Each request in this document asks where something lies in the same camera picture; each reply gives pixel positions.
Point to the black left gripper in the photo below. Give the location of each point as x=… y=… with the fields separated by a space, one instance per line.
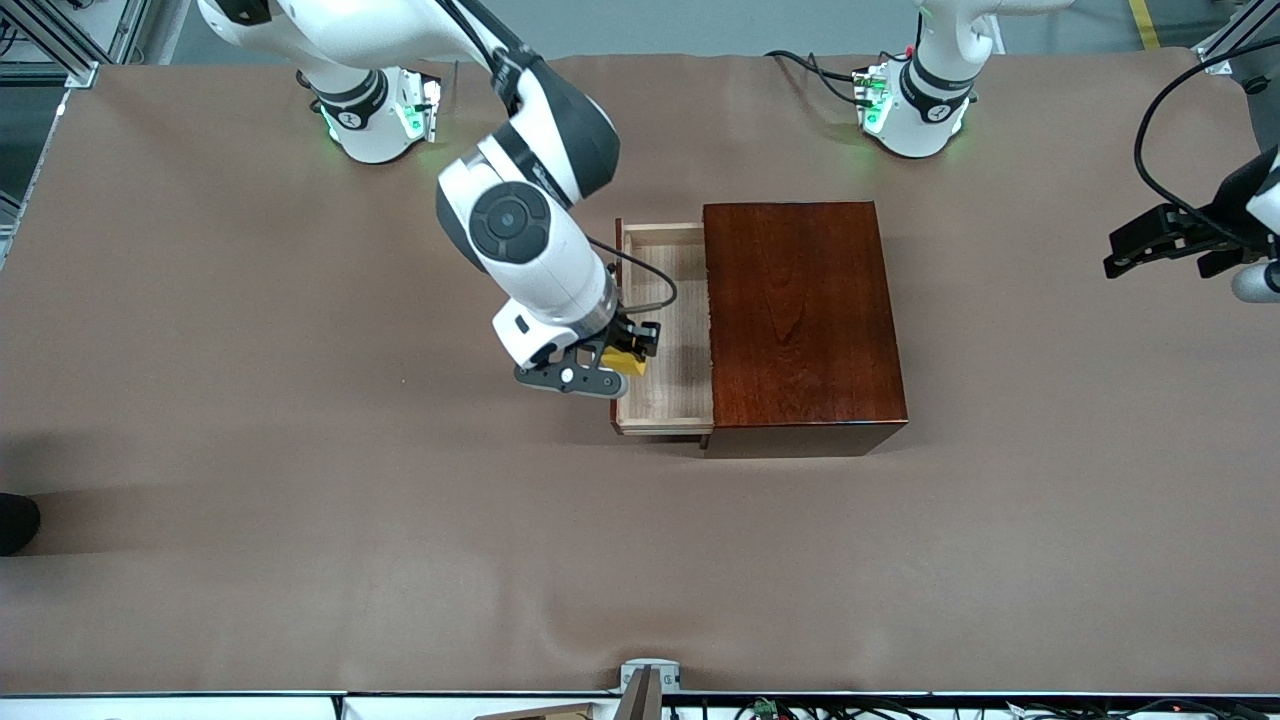
x=1226 y=208

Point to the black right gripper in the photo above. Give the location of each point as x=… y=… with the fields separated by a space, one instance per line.
x=624 y=331

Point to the yellow block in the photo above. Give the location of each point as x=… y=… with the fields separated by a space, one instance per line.
x=625 y=365

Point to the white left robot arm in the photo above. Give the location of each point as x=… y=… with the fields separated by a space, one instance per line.
x=930 y=120

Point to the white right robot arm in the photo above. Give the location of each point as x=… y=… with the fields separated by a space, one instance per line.
x=530 y=270

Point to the small black round knob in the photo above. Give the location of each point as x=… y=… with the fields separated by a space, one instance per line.
x=1256 y=85

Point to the dark brown wooden cabinet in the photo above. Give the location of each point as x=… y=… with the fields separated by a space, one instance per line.
x=800 y=320

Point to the brown table cover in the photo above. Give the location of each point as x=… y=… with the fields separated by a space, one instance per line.
x=500 y=560

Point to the tan flat board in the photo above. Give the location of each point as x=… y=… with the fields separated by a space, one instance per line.
x=550 y=713

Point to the black round object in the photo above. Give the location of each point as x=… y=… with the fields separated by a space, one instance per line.
x=15 y=525

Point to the aluminium frame profile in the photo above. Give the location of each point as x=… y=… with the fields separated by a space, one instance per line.
x=60 y=40
x=1235 y=40

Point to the grey metal mount bracket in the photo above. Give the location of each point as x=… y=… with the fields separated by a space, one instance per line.
x=650 y=675

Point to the white table edge rail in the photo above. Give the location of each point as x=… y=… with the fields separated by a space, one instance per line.
x=200 y=708

